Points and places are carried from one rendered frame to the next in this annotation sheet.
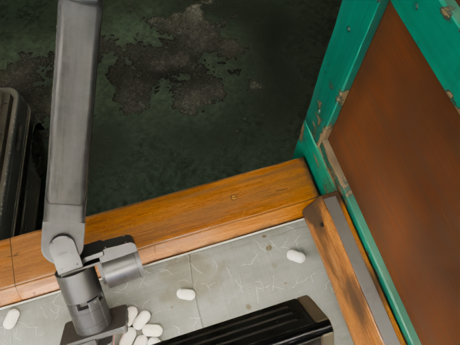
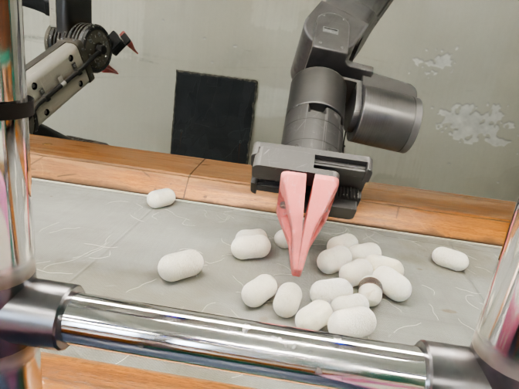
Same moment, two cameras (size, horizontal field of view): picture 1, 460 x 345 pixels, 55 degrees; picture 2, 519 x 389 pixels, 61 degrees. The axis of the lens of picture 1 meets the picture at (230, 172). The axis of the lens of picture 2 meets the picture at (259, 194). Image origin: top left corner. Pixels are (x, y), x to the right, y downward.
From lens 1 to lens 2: 72 cm
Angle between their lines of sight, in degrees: 49
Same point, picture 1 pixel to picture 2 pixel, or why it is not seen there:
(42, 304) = (208, 209)
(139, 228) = (377, 192)
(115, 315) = (344, 180)
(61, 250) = (330, 25)
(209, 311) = not seen: hidden behind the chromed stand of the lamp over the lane
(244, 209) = not seen: outside the picture
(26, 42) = not seen: hidden behind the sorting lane
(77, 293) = (319, 88)
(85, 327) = (306, 136)
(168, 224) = (421, 200)
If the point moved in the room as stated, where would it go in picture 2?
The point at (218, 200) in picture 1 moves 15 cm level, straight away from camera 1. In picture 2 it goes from (501, 207) to (487, 180)
